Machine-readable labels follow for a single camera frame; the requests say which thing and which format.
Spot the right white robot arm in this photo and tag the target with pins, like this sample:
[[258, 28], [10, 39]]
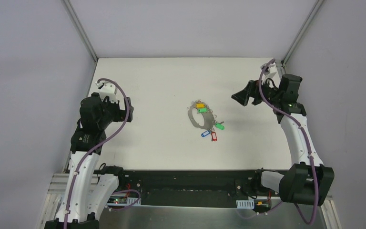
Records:
[[308, 180]]

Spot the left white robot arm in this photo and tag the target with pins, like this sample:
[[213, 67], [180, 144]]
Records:
[[82, 206]]

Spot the blue key tag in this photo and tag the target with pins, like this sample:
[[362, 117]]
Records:
[[205, 133]]

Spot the yellow key tag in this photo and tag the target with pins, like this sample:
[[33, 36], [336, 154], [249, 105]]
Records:
[[200, 105]]

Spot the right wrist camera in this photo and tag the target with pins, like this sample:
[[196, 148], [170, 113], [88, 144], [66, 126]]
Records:
[[269, 71]]

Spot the right white cable duct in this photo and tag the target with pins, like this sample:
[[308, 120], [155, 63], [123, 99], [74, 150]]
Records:
[[245, 204]]

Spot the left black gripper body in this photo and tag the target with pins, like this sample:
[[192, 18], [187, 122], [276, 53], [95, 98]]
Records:
[[119, 113]]

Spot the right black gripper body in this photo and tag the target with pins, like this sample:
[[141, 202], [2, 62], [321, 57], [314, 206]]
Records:
[[254, 94]]

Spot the green tag with key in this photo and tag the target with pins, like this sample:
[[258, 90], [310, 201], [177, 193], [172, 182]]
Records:
[[220, 125]]

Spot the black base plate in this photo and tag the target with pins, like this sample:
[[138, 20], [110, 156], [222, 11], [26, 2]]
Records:
[[193, 188]]

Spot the white cable duct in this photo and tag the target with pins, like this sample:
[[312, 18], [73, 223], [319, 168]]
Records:
[[245, 204], [123, 201]]

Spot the silver key with red tag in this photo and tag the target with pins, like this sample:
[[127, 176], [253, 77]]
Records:
[[213, 136]]

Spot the left white cable duct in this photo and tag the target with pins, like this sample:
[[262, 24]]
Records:
[[123, 201]]

